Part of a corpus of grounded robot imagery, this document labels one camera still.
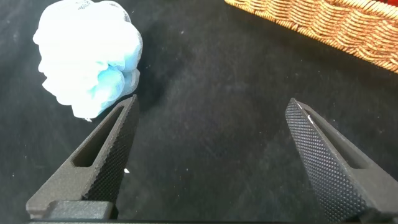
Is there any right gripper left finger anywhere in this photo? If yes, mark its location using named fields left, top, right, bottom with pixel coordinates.
left=25, top=94, right=141, bottom=219

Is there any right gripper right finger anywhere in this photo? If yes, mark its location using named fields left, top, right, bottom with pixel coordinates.
left=285, top=97, right=398, bottom=223

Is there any light blue bath loofah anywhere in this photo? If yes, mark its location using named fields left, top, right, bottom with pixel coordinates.
left=32, top=0, right=144, bottom=121

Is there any dark table cloth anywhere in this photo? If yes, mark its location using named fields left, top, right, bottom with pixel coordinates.
left=0, top=0, right=398, bottom=224

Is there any wicker basket with brown handles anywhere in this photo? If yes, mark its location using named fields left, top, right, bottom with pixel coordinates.
left=223, top=0, right=398, bottom=75

